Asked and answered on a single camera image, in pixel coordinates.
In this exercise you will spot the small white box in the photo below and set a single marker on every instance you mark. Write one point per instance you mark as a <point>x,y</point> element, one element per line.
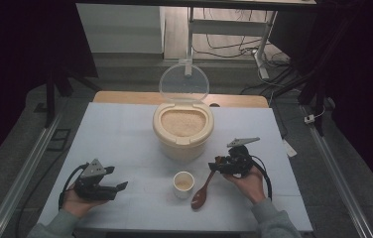
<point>309,119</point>

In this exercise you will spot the white desk frame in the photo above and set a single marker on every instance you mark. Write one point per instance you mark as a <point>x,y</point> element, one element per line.
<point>227,27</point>

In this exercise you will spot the rice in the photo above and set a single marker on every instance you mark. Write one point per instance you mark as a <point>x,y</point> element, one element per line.
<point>183,123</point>

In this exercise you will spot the person's left hand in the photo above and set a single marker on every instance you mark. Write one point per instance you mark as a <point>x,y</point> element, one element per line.
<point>78,206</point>

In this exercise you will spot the white table mat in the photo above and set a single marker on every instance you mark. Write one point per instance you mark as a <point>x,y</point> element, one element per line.
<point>125,142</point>

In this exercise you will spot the wooden table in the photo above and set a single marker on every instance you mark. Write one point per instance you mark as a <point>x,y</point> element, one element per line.
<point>128,97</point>

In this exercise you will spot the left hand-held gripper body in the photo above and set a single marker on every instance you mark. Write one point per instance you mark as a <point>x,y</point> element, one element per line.
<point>90,188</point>

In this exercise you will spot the clear round container lid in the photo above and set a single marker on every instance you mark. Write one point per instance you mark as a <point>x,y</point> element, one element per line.
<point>184,82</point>

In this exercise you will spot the white paper tag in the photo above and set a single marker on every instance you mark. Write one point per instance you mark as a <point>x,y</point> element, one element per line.
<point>289,148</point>

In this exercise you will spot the person's right hand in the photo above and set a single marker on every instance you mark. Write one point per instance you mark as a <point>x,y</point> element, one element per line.
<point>249,186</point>

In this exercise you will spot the black stand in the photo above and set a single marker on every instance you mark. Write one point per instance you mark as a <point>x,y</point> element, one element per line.
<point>318,95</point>
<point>50,95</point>

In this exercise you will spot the brown wooden spoon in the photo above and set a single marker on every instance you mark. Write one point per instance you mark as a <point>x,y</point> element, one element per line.
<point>200,196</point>

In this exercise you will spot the white cup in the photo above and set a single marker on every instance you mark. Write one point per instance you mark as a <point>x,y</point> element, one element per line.
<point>184,191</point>

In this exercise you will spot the white cabinet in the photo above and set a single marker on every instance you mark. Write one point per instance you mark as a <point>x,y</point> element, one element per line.
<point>118,29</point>

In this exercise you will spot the beige rice container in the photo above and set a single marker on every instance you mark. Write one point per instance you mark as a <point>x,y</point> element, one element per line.
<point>183,145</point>

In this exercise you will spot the black floor frame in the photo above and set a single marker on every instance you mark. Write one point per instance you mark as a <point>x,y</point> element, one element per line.
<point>59,140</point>

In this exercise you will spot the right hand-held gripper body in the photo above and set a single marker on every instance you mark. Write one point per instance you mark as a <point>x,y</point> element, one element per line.
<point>237,160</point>

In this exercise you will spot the aluminium rail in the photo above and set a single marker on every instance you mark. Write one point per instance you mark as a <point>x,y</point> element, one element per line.
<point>25,172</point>
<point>335,178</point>

